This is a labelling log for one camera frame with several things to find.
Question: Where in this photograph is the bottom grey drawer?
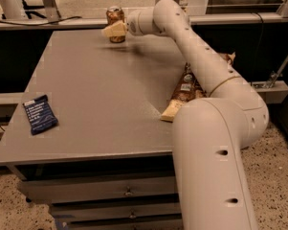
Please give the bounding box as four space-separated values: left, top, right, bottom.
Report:
55 214 183 230

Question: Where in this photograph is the grey metal rail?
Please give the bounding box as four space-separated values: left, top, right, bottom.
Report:
0 12 288 31

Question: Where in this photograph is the black cable on rail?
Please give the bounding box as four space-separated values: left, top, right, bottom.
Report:
0 14 83 27

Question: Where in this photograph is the blue snack bar wrapper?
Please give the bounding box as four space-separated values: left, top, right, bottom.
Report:
22 95 58 135

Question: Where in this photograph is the grey drawer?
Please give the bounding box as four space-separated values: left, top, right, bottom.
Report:
18 172 177 204
50 197 181 222
55 214 183 230

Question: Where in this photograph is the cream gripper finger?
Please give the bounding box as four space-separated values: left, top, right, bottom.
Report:
101 20 127 37

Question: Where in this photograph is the orange soda can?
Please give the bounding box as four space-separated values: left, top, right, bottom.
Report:
106 6 125 43

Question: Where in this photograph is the grey drawer cabinet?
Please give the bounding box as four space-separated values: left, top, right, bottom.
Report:
0 25 195 230

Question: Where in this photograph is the top grey drawer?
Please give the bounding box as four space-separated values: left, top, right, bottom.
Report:
18 172 177 204

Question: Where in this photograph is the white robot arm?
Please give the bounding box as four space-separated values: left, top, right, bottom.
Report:
102 0 269 230

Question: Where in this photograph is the middle grey drawer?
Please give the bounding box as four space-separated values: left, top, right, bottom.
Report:
50 197 181 222

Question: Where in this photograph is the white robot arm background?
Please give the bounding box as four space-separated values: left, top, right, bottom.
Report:
0 0 28 20

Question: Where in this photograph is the sea salt chips bag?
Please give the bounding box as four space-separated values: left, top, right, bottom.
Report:
160 51 237 124

